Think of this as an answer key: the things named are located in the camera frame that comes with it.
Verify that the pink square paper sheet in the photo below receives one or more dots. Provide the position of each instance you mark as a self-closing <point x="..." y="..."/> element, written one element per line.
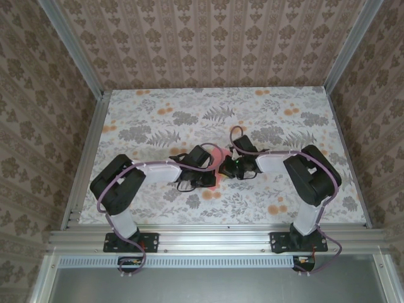
<point x="217" y="158"/>

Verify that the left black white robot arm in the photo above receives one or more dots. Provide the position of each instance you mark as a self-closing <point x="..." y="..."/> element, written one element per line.
<point x="120" y="186"/>

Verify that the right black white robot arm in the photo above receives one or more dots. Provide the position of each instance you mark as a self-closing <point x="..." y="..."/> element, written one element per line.
<point x="312" y="180"/>

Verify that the grey metal sheet panel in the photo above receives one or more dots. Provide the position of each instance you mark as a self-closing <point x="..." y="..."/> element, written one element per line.
<point x="214" y="284"/>

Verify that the floral patterned table mat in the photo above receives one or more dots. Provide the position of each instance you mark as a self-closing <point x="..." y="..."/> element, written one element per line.
<point x="189" y="104"/>

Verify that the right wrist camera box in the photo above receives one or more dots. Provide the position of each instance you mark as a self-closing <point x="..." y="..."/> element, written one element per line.
<point x="234" y="154"/>

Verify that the aluminium front frame beam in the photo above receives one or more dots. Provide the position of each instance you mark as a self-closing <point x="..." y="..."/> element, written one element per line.
<point x="214" y="240"/>

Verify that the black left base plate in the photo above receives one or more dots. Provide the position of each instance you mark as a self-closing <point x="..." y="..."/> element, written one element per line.
<point x="151" y="243"/>

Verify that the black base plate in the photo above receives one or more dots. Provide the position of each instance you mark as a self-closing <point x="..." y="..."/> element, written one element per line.
<point x="277" y="243"/>
<point x="151" y="243"/>

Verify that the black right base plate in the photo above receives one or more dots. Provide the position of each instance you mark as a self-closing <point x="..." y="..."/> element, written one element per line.
<point x="277" y="243"/>

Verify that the aluminium right side rail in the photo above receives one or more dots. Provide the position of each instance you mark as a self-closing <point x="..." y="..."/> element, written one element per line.
<point x="339" y="126"/>

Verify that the aluminium rail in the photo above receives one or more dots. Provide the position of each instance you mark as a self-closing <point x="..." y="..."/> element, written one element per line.
<point x="383" y="274"/>
<point x="47" y="274"/>
<point x="94" y="126"/>
<point x="339" y="126"/>

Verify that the aluminium left side rail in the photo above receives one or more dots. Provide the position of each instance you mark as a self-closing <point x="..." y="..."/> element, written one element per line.
<point x="94" y="126"/>

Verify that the aluminium right corner post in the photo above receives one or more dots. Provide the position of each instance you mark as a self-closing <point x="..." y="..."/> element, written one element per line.
<point x="350" y="47"/>

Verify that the aluminium corner post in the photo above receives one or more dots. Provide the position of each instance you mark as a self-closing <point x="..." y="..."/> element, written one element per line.
<point x="74" y="47"/>
<point x="350" y="47"/>

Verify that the aluminium left corner post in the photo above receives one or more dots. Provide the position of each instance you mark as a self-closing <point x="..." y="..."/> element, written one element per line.
<point x="74" y="47"/>

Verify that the aluminium lower right rail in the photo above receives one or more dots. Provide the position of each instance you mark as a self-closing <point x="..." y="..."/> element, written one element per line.
<point x="383" y="274"/>

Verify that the aluminium lower left rail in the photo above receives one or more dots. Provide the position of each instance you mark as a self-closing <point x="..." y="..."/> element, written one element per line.
<point x="47" y="274"/>

